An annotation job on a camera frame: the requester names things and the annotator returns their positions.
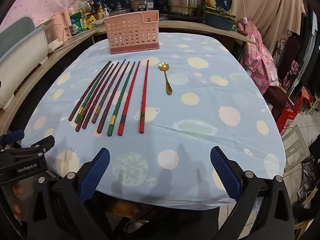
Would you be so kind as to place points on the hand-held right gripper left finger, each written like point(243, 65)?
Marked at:
point(95, 175)

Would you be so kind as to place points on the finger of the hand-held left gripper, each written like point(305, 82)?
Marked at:
point(42, 143)
point(13, 136)

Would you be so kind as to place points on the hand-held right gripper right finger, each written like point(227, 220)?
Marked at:
point(225, 175)

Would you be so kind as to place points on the dark red chopstick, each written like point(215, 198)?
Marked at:
point(102, 125)
point(87, 122)
point(74, 113)
point(81, 125)

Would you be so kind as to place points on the green chopstick gold band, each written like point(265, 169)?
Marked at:
point(111, 128)
point(80, 111)

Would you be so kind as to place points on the bright red chopstick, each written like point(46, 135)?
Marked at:
point(122, 127)
point(142, 120)

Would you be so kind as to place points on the brown chopstick gold band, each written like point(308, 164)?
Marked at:
point(96, 117)

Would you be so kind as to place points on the gold flower-shaped spoon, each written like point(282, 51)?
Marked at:
point(167, 81)

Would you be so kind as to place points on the pink perforated utensil holder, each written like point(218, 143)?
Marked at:
point(130, 33)

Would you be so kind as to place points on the person's left hand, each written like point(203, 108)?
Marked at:
point(17, 190)

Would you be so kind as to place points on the light blue printed tablecloth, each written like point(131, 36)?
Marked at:
point(190, 130)

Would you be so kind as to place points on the red cardboard box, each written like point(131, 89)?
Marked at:
point(287, 120)

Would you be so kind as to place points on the white and blue plastic tub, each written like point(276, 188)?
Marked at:
point(20, 52)

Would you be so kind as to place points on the red plastic stool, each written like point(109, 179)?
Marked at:
point(306, 100)

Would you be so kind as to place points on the pink kitchen appliance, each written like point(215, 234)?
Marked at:
point(58, 30)

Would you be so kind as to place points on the pink floral cloth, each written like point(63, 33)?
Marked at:
point(257, 55)

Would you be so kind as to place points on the green and white tin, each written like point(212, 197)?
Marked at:
point(76, 23)

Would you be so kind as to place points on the dark wooden chair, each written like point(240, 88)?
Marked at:
point(287, 62)

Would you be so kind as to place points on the yellow snack packet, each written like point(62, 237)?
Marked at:
point(91, 21)

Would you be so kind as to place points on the clear food container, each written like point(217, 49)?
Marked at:
point(98, 23)

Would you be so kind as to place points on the yellow oil bottle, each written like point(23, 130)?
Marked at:
point(101, 12)

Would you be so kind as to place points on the dark sauce bottle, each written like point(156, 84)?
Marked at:
point(93, 8)

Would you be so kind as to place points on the small steel pot with lid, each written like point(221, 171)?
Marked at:
point(120, 11)

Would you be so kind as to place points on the blue planter tray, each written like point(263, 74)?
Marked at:
point(220, 21)

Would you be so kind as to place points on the beige curtain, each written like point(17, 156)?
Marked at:
point(265, 7)

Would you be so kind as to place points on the brown ginger root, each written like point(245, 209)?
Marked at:
point(210, 2)

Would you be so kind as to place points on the silver rice cooker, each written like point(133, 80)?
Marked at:
point(143, 1)

